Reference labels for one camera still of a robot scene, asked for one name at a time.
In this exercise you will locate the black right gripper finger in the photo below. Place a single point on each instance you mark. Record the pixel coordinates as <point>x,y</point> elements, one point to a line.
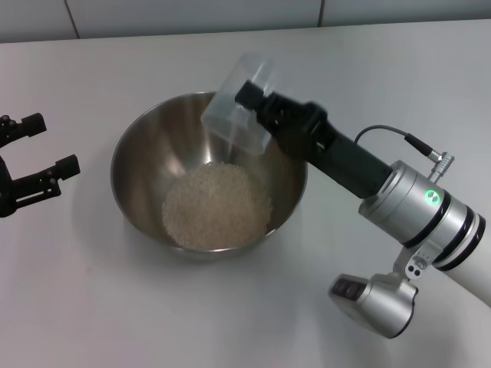
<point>268,122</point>
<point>249,96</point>

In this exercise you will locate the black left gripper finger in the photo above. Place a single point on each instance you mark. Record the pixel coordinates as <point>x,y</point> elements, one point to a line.
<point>69,166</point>
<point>34,124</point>

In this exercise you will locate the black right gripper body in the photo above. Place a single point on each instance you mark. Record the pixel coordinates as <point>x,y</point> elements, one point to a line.
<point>337,153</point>

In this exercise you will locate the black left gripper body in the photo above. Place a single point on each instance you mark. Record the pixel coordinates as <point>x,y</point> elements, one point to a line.
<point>5,191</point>

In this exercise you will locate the clear plastic measuring cup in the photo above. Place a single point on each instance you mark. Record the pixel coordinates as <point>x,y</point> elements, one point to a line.
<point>230,122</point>

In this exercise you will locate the stainless steel mixing bowl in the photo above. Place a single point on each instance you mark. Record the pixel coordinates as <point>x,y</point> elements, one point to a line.
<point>153,153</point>

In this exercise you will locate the white uncooked rice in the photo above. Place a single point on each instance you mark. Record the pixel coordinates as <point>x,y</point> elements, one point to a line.
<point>216,207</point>

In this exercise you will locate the white partition panel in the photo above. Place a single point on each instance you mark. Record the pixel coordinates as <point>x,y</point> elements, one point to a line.
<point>403,11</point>
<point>30,19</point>
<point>192,15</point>

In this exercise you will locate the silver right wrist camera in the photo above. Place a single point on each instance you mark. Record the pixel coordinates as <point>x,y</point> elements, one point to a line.
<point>379,303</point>

